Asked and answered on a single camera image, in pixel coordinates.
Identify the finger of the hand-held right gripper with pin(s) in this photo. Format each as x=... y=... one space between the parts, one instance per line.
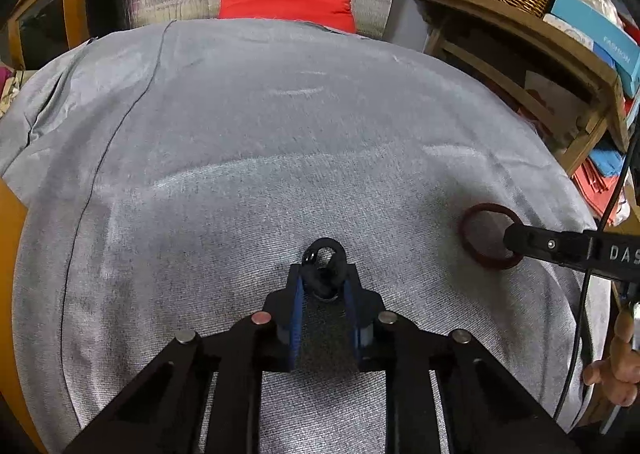
x=545 y=244

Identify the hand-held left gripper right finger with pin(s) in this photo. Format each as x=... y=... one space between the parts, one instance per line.
x=353 y=319

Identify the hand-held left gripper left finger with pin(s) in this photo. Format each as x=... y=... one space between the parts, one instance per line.
x=295 y=319

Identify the person's right hand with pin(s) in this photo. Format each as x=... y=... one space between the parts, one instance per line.
x=620 y=376

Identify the red folded cloth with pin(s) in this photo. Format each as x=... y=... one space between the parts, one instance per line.
x=592 y=186

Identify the blue folded cloth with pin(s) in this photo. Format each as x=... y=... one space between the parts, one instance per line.
x=607 y=158

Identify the grey cloth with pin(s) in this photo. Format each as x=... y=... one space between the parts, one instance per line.
x=250 y=158

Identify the light blue box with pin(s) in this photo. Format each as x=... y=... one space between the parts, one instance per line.
x=590 y=28

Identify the wooden shelf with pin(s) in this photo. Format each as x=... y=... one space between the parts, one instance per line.
x=500 y=18

